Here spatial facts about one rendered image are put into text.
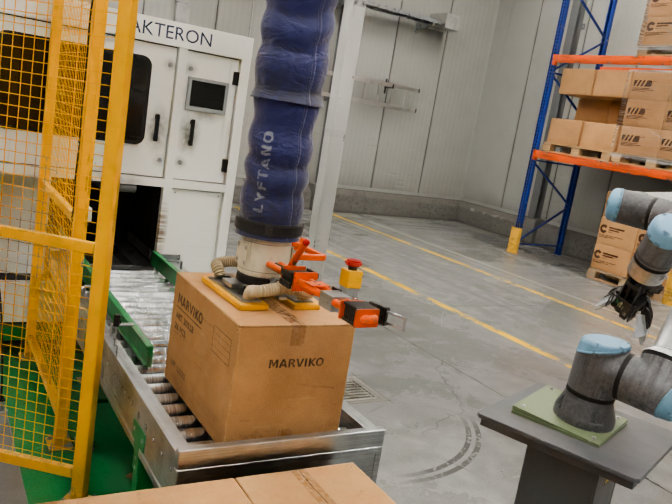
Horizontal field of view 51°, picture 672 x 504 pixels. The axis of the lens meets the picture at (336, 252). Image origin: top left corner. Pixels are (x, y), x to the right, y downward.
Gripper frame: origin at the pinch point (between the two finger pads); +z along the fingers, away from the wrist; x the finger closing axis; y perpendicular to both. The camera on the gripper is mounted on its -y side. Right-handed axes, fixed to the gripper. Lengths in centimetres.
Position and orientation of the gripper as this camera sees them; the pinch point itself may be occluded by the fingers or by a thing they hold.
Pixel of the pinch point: (618, 325)
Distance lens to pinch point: 208.5
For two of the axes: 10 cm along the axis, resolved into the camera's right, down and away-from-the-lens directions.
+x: 6.1, 5.8, -5.4
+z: -1.2, 7.4, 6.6
